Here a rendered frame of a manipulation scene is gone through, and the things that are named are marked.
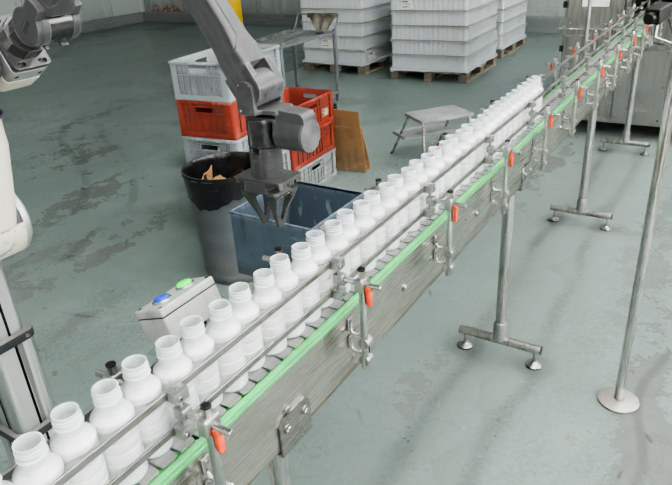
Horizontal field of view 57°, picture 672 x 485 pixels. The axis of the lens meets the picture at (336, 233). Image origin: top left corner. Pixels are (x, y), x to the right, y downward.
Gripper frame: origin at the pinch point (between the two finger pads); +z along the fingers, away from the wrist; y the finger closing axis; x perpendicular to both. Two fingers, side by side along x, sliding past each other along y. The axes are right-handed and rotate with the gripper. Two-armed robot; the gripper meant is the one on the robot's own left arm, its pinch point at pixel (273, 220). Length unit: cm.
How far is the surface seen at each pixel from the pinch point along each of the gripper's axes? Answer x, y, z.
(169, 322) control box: 18.5, 11.3, 14.8
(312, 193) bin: -81, 49, 33
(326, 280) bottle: -11.0, -3.3, 17.5
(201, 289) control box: 9.1, 11.9, 13.1
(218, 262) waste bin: -132, 151, 110
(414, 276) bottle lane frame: -46, -6, 34
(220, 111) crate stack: -179, 179, 42
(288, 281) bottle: 1.0, -3.0, 11.6
